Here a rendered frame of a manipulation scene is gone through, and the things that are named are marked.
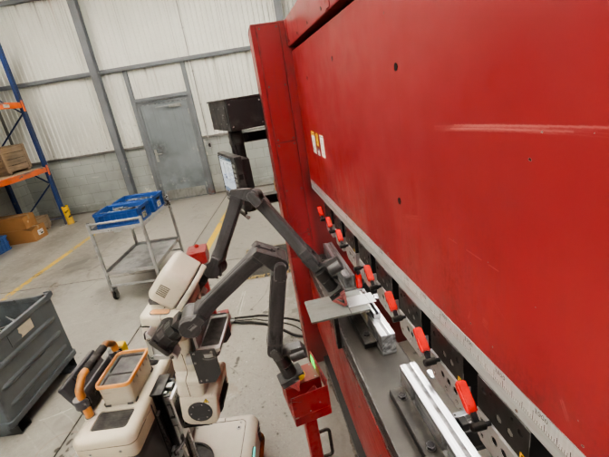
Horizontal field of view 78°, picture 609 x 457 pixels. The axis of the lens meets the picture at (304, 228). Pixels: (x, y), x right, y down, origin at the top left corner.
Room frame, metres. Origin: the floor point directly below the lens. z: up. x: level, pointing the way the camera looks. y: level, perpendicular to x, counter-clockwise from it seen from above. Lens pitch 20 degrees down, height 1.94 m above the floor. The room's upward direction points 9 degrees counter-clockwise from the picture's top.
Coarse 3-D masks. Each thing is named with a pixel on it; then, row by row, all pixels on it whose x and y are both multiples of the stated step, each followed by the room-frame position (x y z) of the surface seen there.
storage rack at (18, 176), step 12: (0, 48) 7.88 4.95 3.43; (0, 60) 7.86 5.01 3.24; (12, 84) 7.85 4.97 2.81; (0, 108) 7.30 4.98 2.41; (12, 108) 7.59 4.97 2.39; (24, 108) 7.90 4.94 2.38; (24, 120) 7.85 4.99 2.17; (36, 144) 7.85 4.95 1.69; (36, 168) 7.81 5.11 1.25; (48, 168) 7.91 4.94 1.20; (0, 180) 6.62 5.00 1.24; (12, 180) 6.87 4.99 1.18; (48, 180) 7.85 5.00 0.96; (12, 192) 7.92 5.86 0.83; (36, 204) 7.91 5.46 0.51; (60, 204) 7.85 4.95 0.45
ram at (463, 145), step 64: (384, 0) 0.97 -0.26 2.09; (448, 0) 0.70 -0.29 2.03; (512, 0) 0.55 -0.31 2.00; (576, 0) 0.45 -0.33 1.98; (320, 64) 1.68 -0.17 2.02; (384, 64) 0.99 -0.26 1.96; (448, 64) 0.70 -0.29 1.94; (512, 64) 0.54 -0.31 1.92; (576, 64) 0.44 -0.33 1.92; (320, 128) 1.84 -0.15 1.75; (384, 128) 1.02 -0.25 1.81; (448, 128) 0.71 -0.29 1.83; (512, 128) 0.54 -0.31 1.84; (576, 128) 0.43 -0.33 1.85; (384, 192) 1.06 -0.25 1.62; (448, 192) 0.71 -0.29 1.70; (512, 192) 0.53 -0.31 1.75; (576, 192) 0.42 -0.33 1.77; (448, 256) 0.72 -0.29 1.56; (512, 256) 0.52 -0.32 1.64; (576, 256) 0.41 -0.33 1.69; (512, 320) 0.52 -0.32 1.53; (576, 320) 0.40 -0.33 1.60; (576, 384) 0.39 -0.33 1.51; (576, 448) 0.38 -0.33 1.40
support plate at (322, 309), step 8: (352, 296) 1.54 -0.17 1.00; (304, 304) 1.55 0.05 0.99; (312, 304) 1.53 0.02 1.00; (320, 304) 1.52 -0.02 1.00; (328, 304) 1.51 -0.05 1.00; (336, 304) 1.49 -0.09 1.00; (312, 312) 1.46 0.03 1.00; (320, 312) 1.45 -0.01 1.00; (328, 312) 1.44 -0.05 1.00; (336, 312) 1.43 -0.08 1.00; (344, 312) 1.42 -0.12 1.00; (352, 312) 1.41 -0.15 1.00; (360, 312) 1.41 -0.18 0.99; (312, 320) 1.40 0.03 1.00; (320, 320) 1.39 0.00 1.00
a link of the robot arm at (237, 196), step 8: (232, 192) 1.59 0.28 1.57; (240, 192) 1.58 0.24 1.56; (256, 192) 1.56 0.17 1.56; (232, 200) 1.59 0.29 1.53; (240, 200) 1.58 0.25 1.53; (232, 208) 1.59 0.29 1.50; (240, 208) 1.60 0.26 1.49; (232, 216) 1.58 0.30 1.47; (224, 224) 1.58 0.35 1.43; (232, 224) 1.58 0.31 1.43; (224, 232) 1.58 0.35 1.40; (232, 232) 1.59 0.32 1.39; (224, 240) 1.57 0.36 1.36; (216, 248) 1.57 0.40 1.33; (224, 248) 1.57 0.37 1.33; (216, 256) 1.56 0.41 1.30; (224, 256) 1.57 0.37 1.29; (208, 264) 1.54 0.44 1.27; (216, 264) 1.54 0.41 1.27; (208, 272) 1.54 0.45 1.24; (216, 272) 1.53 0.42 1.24
